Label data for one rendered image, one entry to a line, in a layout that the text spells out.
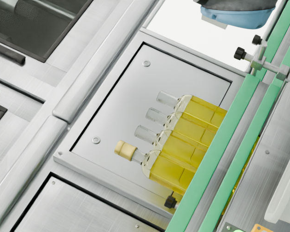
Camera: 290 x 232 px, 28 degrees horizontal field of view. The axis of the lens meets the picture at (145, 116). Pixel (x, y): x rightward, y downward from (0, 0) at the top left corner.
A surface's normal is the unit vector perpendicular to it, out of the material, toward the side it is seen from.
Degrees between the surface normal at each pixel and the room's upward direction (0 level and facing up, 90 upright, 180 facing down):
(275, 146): 90
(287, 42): 90
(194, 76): 90
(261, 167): 90
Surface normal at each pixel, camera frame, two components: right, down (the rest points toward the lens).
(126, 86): 0.08, -0.53
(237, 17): -0.07, 0.34
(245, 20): 0.18, 0.43
